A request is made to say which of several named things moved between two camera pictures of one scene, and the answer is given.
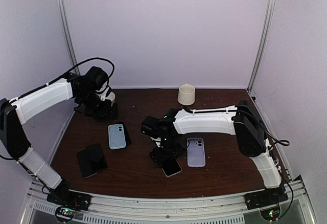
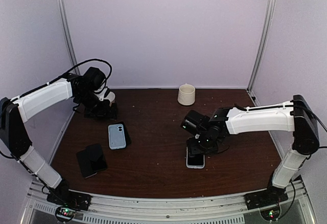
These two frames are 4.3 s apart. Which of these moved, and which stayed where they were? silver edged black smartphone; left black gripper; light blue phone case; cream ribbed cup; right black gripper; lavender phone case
Moved: right black gripper; silver edged black smartphone
Stayed: light blue phone case; lavender phone case; left black gripper; cream ribbed cup
